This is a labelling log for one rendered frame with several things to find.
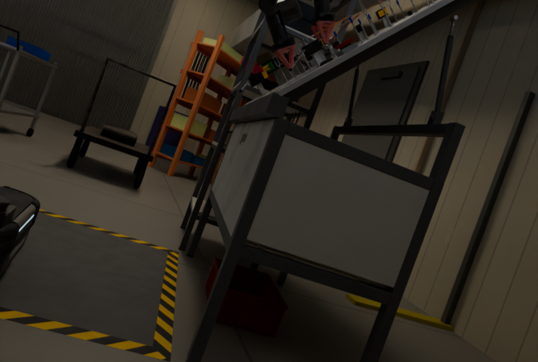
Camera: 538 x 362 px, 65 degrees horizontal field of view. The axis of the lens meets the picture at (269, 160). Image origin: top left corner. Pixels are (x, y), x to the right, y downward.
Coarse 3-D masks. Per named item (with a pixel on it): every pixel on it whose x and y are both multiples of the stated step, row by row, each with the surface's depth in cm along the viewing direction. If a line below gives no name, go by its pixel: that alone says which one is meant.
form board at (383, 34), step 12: (444, 0) 134; (420, 12) 133; (396, 24) 149; (408, 24) 133; (372, 36) 172; (384, 36) 131; (360, 48) 130; (336, 60) 129; (312, 72) 128; (288, 84) 136; (300, 84) 127
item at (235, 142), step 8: (240, 128) 209; (232, 136) 232; (240, 136) 198; (232, 144) 218; (240, 144) 187; (232, 152) 205; (224, 160) 227; (232, 160) 194; (224, 168) 214; (232, 168) 185; (216, 176) 237; (224, 176) 202; (216, 184) 222; (224, 184) 191; (216, 192) 210; (216, 200) 198
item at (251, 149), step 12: (264, 120) 149; (252, 132) 166; (264, 132) 140; (252, 144) 155; (264, 144) 133; (240, 156) 174; (252, 156) 146; (240, 168) 162; (252, 168) 138; (228, 180) 183; (240, 180) 152; (228, 192) 170; (240, 192) 143; (228, 204) 159; (240, 204) 135; (228, 216) 149; (228, 228) 141
